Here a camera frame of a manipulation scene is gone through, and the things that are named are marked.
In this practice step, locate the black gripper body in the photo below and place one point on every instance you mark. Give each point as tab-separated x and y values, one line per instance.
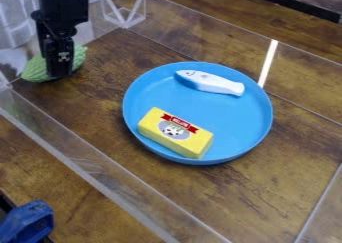
58	17

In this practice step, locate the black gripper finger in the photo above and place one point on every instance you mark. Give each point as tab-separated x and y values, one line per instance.
44	43
60	56

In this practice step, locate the green bitter gourd toy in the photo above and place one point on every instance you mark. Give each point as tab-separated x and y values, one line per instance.
36	70

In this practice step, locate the blue round tray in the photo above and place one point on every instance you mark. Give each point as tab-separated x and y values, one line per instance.
239	120

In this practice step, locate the white toy fish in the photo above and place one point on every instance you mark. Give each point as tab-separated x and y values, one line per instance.
209	82

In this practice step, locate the yellow butter block toy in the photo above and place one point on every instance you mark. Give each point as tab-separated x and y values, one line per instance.
181	136

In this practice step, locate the blue clamp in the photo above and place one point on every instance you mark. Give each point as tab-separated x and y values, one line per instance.
29	223

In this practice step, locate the clear acrylic enclosure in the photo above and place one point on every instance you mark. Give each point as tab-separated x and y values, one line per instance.
69	152

